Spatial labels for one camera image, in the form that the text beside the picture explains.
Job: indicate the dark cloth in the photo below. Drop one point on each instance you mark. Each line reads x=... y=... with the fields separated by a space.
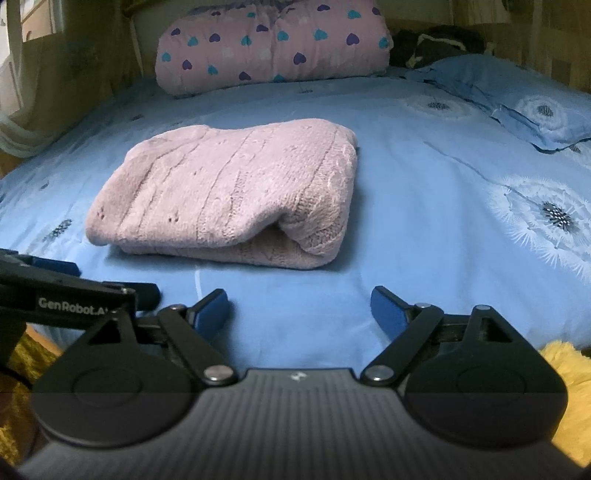
x=438 y=46

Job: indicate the pink knitted cardigan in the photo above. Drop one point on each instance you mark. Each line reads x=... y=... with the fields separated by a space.
x=221 y=194

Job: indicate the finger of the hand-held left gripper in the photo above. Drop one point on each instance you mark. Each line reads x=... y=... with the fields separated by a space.
x=145 y=295
x=53 y=266

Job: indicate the yellow fuzzy cloth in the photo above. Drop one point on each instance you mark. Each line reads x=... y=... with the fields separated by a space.
x=570 y=369

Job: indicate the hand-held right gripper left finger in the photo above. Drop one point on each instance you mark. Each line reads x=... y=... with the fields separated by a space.
x=212 y=309

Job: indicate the wooden bed frame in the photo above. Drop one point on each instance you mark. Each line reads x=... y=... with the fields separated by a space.
x=78 y=69

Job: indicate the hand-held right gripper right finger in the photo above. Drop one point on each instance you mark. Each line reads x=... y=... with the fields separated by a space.
x=388 y=309

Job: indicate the white cloth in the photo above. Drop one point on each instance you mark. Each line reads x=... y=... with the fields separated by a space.
x=18 y=134

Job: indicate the pink heart-print quilt roll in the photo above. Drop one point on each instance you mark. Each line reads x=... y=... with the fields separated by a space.
x=277 y=46

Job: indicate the blue floral pillow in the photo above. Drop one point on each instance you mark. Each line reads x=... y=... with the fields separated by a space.
x=485 y=83

